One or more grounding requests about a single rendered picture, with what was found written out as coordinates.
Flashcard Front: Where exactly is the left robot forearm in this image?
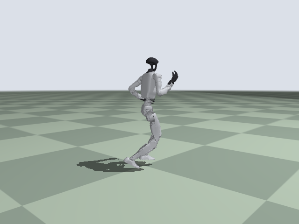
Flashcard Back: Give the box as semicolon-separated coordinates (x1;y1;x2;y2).
131;90;144;99

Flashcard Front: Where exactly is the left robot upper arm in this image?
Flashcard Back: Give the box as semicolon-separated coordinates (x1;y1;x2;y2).
128;76;142;93

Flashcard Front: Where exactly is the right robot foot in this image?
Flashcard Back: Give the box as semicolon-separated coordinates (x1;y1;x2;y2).
123;157;140;168

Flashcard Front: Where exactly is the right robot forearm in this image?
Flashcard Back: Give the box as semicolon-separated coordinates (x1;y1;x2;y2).
160;83;173;95

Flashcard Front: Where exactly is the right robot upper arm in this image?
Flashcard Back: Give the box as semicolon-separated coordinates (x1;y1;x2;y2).
153;73;162;96

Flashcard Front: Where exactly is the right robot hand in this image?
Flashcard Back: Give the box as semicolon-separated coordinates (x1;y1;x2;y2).
168;71;178;84

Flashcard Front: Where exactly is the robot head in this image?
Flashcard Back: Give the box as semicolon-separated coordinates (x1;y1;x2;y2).
146;57;158;73

